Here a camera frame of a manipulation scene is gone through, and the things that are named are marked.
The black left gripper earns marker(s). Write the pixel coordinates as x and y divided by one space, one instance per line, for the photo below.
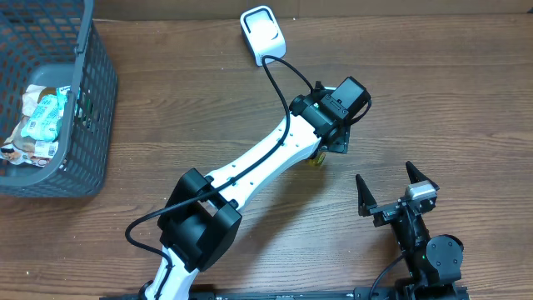
336 141

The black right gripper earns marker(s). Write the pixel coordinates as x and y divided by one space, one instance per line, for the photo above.
385 212

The yellow dish soap bottle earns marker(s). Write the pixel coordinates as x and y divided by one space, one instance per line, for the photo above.
317 160

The teal wet wipes pack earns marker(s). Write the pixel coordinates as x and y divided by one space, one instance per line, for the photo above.
44 107

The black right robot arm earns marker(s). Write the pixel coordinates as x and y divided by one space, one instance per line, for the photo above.
434 263

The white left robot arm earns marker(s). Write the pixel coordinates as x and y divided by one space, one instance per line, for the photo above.
202 216

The white barcode scanner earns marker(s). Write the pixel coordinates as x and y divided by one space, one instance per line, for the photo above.
262 34

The grey plastic mesh basket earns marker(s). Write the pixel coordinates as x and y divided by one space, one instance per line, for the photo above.
56 44

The brown nut snack bag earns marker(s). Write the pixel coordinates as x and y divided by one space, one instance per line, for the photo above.
19 150

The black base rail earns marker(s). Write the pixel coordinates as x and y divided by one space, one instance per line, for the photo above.
266 296

